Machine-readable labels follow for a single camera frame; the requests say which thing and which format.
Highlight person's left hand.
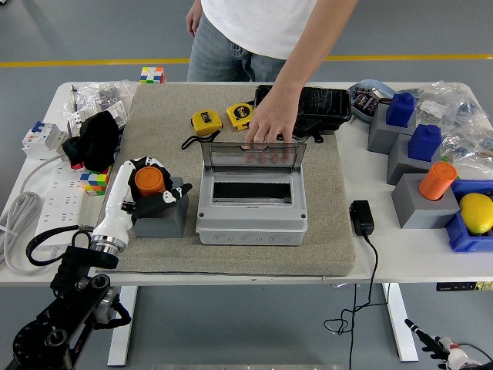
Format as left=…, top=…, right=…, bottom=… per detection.
left=245, top=92, right=304, bottom=163

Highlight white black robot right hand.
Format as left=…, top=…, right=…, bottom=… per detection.
left=404, top=318, right=482, bottom=370

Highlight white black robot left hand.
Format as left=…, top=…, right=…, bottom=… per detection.
left=92, top=156, right=193, bottom=242

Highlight person's right hand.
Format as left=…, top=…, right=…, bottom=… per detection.
left=186, top=0, right=204, bottom=39

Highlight orange cylindrical battery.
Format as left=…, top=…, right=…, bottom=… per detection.
left=418, top=161, right=459, bottom=202
left=133, top=166, right=167, bottom=198

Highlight grey enclosure cover clear lid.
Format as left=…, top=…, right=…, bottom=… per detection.
left=196, top=141, right=309, bottom=235

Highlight colourful puzzle cube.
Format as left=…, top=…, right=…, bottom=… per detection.
left=79, top=166, right=112, bottom=197
left=139, top=66, right=167, bottom=84

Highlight grey holder block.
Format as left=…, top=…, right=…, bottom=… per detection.
left=130, top=176, right=189, bottom=239
left=367, top=103, right=419, bottom=155
left=391, top=173, right=461, bottom=230
left=386, top=133, right=444, bottom=186

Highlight black plastic housing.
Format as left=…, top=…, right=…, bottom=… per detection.
left=253, top=84, right=354, bottom=143

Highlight white table leg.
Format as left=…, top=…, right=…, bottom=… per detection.
left=106, top=285, right=139, bottom=367
left=381, top=283, right=420, bottom=362

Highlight white power strip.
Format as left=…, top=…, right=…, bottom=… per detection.
left=32, top=161, right=89, bottom=247

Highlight black cloth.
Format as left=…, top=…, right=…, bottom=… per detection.
left=61, top=111, right=121, bottom=172

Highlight black table control panel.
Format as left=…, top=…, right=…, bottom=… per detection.
left=436, top=281, right=493, bottom=292

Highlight person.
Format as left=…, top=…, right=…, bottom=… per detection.
left=186, top=0, right=359, bottom=82

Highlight light blue bowl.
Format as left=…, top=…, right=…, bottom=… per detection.
left=347, top=79, right=397, bottom=124

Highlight white purple small package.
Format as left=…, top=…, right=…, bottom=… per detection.
left=67, top=99, right=129, bottom=134

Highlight dark snack packets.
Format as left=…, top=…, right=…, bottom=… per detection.
left=353, top=86, right=382, bottom=115

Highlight white blue circuit breaker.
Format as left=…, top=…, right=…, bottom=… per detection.
left=21, top=119, right=69, bottom=160

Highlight clear bags of small parts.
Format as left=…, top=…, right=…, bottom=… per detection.
left=57, top=79, right=139, bottom=128

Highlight blue storage bin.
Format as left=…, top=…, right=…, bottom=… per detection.
left=445, top=179, right=493, bottom=254

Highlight blue plastic bottle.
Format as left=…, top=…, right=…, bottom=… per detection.
left=407, top=123, right=443, bottom=163
left=386, top=91, right=417, bottom=128

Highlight black power adapter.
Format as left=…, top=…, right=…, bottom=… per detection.
left=349, top=199, right=377, bottom=237

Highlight yellow lemon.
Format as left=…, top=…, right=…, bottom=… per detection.
left=459, top=193, right=493, bottom=236

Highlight grey-brown foam mat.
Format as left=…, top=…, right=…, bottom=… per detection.
left=89, top=82, right=356, bottom=277

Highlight clear bags of components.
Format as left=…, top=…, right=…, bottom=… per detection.
left=415, top=79, right=493, bottom=180

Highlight yellow tape measure black strap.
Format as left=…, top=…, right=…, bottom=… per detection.
left=181, top=109, right=224, bottom=150

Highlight white power strip cable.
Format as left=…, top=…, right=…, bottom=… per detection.
left=0, top=152, right=70, bottom=275

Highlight black adapter cord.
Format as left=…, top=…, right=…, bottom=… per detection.
left=322, top=233, right=390, bottom=370

